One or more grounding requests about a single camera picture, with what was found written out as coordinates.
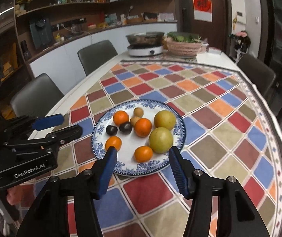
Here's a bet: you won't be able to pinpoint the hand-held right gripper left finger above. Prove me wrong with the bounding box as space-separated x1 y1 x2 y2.
16 146 118 237

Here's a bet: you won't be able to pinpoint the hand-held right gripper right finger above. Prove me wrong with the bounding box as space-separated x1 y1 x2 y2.
169 147 270 237

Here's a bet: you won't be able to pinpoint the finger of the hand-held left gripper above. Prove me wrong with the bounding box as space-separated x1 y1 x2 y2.
5 124 83 154
0 114 65 141

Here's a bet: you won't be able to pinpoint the small mandarin orange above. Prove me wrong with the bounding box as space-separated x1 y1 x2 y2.
105 136 122 151
113 110 130 126

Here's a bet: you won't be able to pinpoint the blue patterned white plate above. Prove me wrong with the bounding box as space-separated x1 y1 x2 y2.
91 99 186 176

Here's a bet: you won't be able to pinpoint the green pear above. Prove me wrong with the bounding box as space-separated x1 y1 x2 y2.
148 127 174 154

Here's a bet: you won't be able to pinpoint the smooth orange fruit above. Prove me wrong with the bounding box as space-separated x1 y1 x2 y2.
134 146 153 163

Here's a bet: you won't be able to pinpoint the yellow pear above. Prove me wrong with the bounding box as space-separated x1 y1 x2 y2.
154 111 176 131

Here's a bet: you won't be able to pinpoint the large orange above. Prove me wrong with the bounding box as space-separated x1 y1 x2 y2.
134 118 152 138

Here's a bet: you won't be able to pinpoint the grey dining chair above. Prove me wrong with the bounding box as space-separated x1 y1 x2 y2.
237 54 277 97
10 73 65 119
77 40 119 76

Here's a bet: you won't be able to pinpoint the colourful checked tablecloth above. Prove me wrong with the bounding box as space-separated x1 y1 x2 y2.
15 59 282 237

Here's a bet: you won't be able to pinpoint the white lower cabinet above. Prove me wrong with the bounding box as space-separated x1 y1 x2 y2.
30 23 178 79

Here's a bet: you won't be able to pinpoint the black bottle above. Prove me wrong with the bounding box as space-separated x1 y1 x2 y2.
20 40 31 60

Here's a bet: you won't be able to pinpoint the black coffee machine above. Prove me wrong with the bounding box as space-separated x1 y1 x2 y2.
30 17 54 50

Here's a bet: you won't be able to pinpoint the white induction cooker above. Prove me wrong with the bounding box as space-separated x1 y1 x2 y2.
127 44 165 57

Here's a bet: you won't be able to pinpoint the steel pot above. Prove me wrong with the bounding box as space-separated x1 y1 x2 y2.
126 32 165 47

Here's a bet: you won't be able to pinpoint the pink woven basket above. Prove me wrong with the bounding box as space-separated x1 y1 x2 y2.
166 39 203 57

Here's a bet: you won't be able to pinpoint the green leafy vegetables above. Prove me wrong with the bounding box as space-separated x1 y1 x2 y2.
168 32 203 43

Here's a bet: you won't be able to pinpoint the brown wooden door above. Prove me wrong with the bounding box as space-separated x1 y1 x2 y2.
175 0 230 52

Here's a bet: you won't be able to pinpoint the wooden wall shelf unit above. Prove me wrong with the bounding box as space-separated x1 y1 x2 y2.
15 0 178 62

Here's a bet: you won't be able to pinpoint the red wall poster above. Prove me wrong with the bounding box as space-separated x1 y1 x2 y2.
192 0 213 21

